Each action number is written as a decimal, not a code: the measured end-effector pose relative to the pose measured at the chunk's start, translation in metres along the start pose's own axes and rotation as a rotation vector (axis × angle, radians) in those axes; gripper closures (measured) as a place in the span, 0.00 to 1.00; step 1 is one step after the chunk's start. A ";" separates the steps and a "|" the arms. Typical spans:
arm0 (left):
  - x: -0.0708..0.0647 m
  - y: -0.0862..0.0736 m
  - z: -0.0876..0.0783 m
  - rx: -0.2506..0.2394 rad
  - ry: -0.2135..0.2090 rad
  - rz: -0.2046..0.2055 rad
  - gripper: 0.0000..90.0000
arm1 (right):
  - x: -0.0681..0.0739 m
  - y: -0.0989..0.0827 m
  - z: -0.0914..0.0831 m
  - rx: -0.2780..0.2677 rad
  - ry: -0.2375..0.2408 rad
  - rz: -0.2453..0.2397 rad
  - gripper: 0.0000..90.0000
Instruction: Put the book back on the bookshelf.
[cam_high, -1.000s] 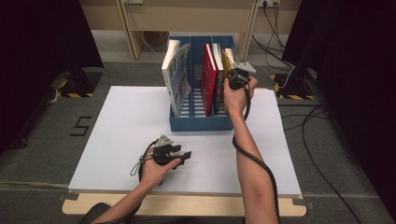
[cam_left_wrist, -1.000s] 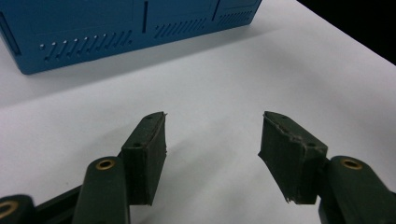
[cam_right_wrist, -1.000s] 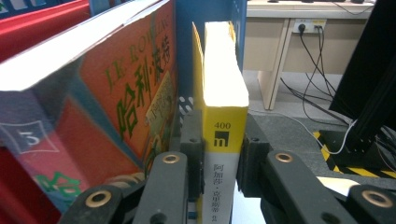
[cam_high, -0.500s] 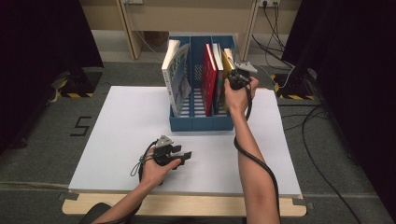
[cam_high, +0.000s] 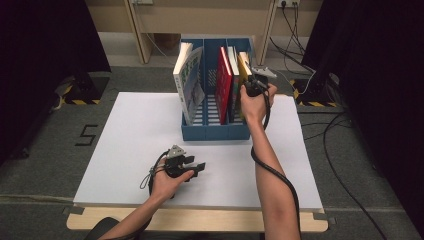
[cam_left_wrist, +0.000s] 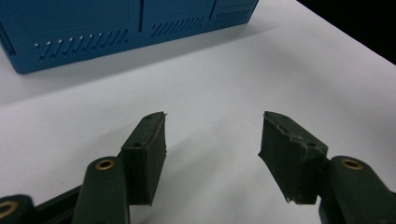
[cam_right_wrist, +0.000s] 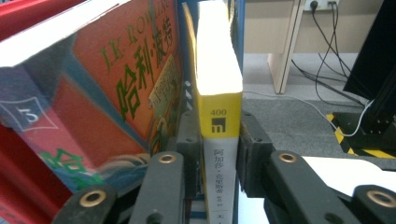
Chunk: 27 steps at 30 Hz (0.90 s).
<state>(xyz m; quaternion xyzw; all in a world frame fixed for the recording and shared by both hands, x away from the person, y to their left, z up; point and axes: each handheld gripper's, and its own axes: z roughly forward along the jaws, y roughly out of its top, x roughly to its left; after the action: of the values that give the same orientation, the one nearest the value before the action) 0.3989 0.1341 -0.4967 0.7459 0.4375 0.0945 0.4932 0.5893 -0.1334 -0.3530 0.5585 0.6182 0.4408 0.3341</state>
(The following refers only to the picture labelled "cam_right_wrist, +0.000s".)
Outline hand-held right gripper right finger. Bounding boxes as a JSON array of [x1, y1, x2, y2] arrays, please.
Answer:
[[235, 109, 276, 199]]

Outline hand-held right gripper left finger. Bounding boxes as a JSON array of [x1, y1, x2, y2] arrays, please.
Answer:
[[176, 109, 204, 200]]

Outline yellow book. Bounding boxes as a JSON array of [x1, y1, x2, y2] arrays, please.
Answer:
[[181, 0, 244, 224]]

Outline teal book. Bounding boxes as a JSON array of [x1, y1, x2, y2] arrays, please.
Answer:
[[0, 0, 184, 194]]

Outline blue file rack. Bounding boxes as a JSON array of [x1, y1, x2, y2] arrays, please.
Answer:
[[177, 0, 248, 224]]

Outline red book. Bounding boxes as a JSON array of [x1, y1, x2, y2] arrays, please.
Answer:
[[0, 0, 80, 224]]

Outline stand base with hazard tape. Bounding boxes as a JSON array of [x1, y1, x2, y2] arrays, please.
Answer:
[[325, 65, 396, 161]]

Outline beige wooden desk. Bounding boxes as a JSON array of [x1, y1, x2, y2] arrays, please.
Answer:
[[244, 0, 390, 95]]

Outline white cable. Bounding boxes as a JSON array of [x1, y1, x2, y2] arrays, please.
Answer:
[[242, 90, 375, 138]]

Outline black socket cables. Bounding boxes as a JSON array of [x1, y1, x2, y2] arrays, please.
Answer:
[[290, 1, 376, 107]]

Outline white wall socket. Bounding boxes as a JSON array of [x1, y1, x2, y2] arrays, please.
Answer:
[[303, 0, 341, 12]]

